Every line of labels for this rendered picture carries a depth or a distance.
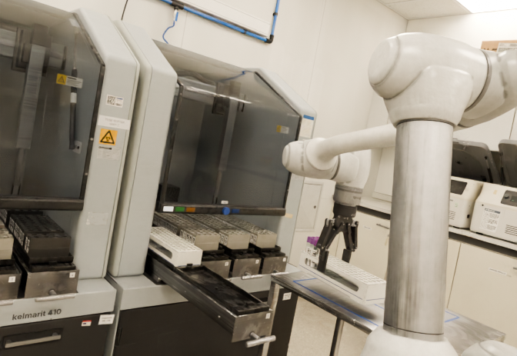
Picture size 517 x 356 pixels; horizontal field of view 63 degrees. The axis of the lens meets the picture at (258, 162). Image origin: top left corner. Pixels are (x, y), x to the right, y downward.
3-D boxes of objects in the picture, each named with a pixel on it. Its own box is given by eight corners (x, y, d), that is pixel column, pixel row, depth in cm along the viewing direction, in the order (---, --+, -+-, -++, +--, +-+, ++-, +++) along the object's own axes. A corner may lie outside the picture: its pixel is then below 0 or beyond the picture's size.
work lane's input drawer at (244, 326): (124, 257, 161) (128, 234, 160) (156, 255, 170) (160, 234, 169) (241, 351, 106) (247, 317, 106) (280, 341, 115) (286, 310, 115)
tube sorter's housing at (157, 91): (15, 349, 214) (65, 31, 206) (164, 324, 270) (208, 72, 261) (87, 513, 135) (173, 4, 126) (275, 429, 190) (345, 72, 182)
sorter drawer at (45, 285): (-17, 228, 164) (-13, 206, 164) (23, 228, 173) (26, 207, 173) (27, 305, 110) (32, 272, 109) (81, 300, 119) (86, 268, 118)
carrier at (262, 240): (271, 246, 185) (274, 232, 185) (275, 247, 183) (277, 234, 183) (251, 247, 177) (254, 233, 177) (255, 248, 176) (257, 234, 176)
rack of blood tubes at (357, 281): (296, 267, 145) (300, 250, 145) (317, 267, 151) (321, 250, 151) (363, 305, 121) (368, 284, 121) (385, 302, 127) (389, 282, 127)
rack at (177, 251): (135, 242, 159) (138, 226, 159) (159, 242, 166) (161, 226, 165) (175, 270, 137) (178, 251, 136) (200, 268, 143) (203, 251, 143)
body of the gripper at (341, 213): (345, 205, 132) (339, 234, 132) (363, 207, 137) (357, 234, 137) (328, 200, 138) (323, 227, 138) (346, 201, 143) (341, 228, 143)
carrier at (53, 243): (67, 254, 128) (70, 235, 128) (68, 256, 127) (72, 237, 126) (25, 256, 121) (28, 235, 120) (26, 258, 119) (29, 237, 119)
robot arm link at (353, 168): (355, 185, 144) (320, 180, 140) (364, 141, 143) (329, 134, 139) (371, 191, 133) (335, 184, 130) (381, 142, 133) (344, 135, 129)
